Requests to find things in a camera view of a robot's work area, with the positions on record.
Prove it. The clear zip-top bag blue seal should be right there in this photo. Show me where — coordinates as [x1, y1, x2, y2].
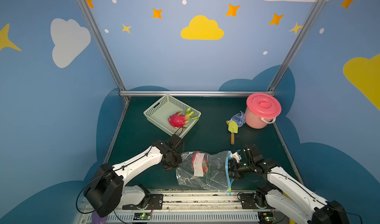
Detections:
[176, 151, 232, 193]

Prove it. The pink dragon fruit toy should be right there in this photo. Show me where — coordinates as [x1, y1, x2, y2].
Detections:
[168, 108, 200, 128]
[191, 151, 209, 177]

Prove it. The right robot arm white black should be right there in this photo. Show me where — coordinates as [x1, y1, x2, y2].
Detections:
[227, 145, 349, 224]

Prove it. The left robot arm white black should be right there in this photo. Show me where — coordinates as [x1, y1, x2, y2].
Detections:
[82, 136, 184, 218]

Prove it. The light green perforated plastic basket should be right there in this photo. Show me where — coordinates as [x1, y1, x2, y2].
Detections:
[143, 94, 201, 138]

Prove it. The pink plastic bucket with lid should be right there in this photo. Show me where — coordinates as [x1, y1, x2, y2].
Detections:
[245, 93, 282, 129]

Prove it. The purple plastic toy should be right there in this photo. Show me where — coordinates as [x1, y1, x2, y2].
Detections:
[91, 212, 107, 224]

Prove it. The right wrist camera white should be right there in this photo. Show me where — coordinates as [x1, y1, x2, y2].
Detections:
[231, 152, 241, 163]

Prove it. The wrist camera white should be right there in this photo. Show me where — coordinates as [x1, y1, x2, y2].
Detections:
[165, 134, 184, 151]
[231, 152, 241, 163]

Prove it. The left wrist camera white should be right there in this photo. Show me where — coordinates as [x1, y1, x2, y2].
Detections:
[165, 134, 184, 151]

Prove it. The green trowel wooden handle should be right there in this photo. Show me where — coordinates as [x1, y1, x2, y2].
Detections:
[226, 120, 238, 145]

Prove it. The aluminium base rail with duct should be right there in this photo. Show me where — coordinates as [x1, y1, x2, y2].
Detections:
[74, 190, 295, 224]

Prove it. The aluminium frame back rail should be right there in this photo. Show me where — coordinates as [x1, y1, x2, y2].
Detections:
[119, 90, 275, 97]

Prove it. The aluminium frame right post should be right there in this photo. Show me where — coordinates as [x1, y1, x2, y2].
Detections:
[267, 0, 328, 94]

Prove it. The aluminium frame post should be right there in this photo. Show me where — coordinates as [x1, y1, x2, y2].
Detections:
[267, 0, 328, 94]
[76, 0, 126, 91]

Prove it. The aluminium frame left post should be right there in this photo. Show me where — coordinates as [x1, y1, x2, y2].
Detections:
[76, 0, 126, 91]

